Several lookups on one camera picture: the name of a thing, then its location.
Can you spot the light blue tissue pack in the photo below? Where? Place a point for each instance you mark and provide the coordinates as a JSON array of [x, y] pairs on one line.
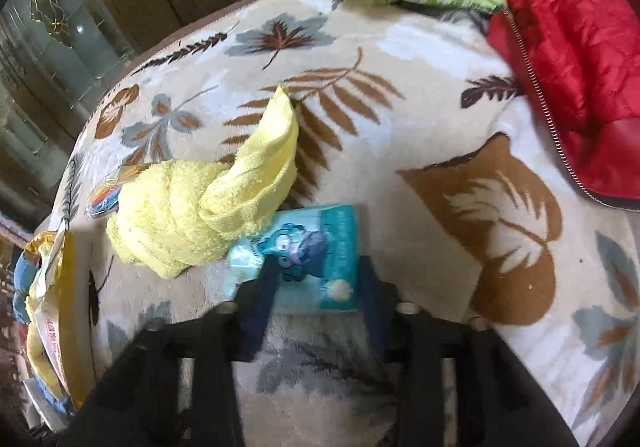
[[310, 247]]

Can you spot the rainbow striped packet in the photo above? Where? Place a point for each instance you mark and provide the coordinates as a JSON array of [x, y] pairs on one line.
[[102, 199]]

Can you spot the white foam box yellow tape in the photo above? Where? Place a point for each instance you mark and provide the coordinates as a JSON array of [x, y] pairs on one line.
[[75, 327]]

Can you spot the yellow towel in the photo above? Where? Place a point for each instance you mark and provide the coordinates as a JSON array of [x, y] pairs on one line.
[[165, 212]]

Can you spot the red jacket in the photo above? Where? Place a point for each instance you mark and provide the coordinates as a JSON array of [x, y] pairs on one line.
[[575, 52]]

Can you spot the leaf print blanket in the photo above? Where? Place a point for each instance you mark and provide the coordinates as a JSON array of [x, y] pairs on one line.
[[400, 92]]

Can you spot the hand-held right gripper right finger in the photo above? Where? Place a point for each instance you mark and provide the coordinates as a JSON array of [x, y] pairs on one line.
[[372, 309]]

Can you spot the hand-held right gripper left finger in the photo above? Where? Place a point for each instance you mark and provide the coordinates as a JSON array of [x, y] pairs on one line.
[[260, 312]]

